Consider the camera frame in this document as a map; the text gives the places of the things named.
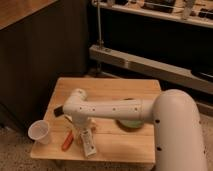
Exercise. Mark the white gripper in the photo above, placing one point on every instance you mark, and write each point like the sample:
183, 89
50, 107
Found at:
81, 122

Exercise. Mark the white plastic bottle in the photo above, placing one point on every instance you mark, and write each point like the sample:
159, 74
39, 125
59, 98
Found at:
88, 143

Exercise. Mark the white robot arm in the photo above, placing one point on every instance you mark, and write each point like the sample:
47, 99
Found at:
179, 142

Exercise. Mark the white square sponge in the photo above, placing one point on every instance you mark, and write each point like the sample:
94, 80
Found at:
69, 118

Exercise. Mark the black rectangular block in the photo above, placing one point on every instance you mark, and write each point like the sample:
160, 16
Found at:
58, 111

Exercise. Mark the wooden folding table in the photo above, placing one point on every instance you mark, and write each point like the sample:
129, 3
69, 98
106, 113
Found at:
113, 144

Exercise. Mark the translucent plastic cup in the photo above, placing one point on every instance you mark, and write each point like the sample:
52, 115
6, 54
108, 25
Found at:
40, 132

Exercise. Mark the green bowl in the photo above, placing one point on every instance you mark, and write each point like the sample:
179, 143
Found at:
130, 124

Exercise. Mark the dark wooden cabinet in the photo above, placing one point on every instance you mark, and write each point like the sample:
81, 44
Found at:
34, 53

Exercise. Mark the metal shelf rack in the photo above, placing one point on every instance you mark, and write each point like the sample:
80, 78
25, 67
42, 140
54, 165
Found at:
178, 53

